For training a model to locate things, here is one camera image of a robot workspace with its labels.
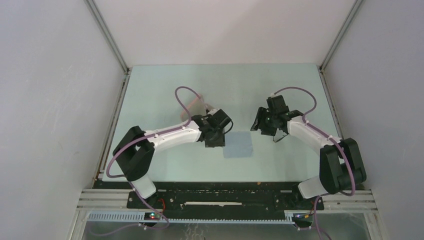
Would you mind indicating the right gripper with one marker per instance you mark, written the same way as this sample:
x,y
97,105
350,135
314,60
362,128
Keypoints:
x,y
261,113

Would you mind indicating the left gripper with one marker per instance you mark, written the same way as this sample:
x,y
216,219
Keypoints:
x,y
219,142

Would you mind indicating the black sunglasses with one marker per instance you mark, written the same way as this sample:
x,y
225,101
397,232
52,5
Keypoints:
x,y
279,137

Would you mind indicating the light blue cleaning cloth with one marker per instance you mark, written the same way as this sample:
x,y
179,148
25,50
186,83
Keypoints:
x,y
238,144

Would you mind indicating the pink glasses case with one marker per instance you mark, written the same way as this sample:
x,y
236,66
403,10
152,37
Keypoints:
x,y
195,107

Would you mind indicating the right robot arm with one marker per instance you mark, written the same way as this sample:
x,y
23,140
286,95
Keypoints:
x,y
341,166

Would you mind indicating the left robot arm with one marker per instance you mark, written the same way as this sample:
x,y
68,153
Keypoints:
x,y
135,152

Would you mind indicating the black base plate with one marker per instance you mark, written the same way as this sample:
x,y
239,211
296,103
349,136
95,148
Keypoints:
x,y
224,200

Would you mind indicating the aluminium frame rail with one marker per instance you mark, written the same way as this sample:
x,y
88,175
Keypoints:
x,y
116,200

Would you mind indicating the blue toothed cable duct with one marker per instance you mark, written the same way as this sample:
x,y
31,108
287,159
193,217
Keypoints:
x,y
139,217

